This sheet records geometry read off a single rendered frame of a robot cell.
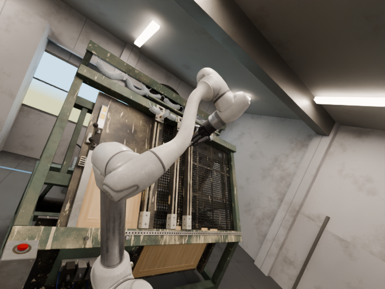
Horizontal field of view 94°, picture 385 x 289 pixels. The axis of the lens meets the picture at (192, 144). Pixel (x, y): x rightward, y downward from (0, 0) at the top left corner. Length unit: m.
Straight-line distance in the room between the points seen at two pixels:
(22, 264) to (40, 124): 3.88
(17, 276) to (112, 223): 0.54
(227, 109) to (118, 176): 0.56
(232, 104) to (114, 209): 0.67
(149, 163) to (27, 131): 4.45
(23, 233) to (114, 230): 0.66
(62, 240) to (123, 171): 0.92
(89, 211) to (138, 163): 0.96
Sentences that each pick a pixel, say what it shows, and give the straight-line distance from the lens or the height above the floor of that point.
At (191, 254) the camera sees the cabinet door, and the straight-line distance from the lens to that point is 2.53.
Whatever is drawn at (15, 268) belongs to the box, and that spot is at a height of 0.88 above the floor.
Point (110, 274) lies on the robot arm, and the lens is 1.01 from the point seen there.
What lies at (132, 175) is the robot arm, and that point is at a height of 1.55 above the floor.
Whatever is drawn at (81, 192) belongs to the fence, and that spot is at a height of 1.08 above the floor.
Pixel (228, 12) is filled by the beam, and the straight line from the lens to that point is 2.17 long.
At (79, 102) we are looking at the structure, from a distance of 1.78.
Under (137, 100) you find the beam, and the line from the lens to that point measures 1.86.
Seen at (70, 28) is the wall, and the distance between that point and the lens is 4.92.
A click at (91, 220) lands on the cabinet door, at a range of 1.51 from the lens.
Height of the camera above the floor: 1.72
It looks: 1 degrees down
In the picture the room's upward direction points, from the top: 24 degrees clockwise
